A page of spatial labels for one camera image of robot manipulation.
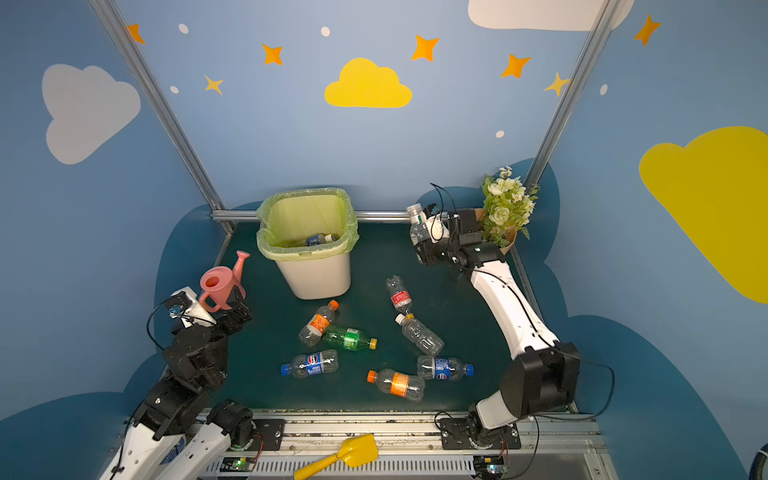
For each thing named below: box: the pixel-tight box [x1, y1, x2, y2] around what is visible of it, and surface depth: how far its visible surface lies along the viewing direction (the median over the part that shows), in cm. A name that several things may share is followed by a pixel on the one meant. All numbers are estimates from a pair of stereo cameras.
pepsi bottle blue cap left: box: [280, 349, 339, 379], surface depth 84 cm
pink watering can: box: [200, 250, 251, 313], surface depth 94 cm
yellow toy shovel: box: [294, 433, 379, 480], surface depth 73 cm
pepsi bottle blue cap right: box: [417, 355, 475, 381], surface depth 84 cm
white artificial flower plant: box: [481, 165, 540, 248], surface depth 93 cm
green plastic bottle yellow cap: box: [322, 326, 378, 351], surface depth 88 cm
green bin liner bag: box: [256, 187, 359, 261], surface depth 92 cm
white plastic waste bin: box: [275, 252, 351, 300], surface depth 94 cm
